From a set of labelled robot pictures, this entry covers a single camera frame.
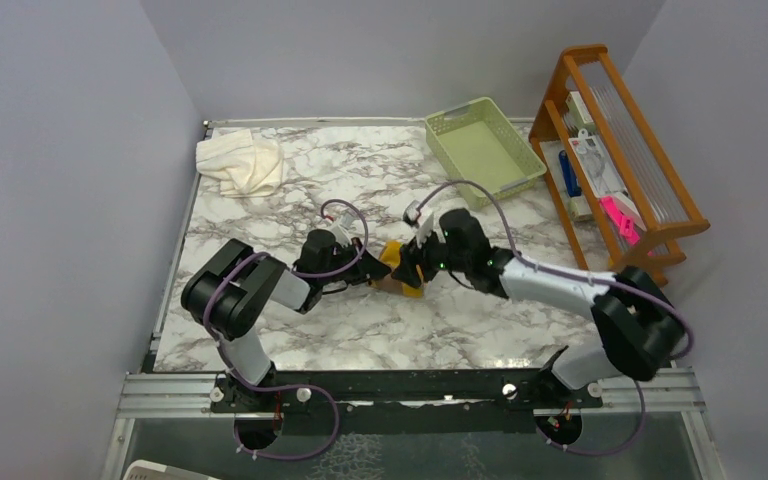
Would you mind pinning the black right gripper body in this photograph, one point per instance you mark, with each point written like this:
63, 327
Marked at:
442, 256

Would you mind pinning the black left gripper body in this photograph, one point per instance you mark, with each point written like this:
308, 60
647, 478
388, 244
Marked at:
350, 271

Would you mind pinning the brown yellow bear towel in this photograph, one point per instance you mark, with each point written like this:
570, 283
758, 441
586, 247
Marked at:
394, 282

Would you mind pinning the cream white towel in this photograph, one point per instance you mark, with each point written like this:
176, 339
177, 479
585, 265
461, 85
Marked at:
242, 165

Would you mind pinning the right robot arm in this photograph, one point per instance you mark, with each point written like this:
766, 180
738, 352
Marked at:
638, 330

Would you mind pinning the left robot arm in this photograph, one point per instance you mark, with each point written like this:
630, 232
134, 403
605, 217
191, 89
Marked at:
228, 294

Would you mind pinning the light green plastic basket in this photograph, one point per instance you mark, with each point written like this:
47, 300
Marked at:
477, 142

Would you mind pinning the blue item on rack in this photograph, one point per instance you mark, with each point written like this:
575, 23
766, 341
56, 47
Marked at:
572, 186

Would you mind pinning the white packaged item on rack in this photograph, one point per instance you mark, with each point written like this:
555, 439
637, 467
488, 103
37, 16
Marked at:
596, 163

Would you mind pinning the pink item on rack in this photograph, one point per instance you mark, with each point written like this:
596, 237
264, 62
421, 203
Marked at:
623, 213

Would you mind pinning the orange wooden rack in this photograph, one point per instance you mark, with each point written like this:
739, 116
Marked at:
639, 203

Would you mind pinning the small box on rack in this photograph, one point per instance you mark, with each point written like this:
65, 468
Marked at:
579, 113

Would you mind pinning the white bin corner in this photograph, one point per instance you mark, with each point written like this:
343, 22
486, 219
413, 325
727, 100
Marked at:
147, 470

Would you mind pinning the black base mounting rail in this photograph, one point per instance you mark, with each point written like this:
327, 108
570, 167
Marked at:
317, 403

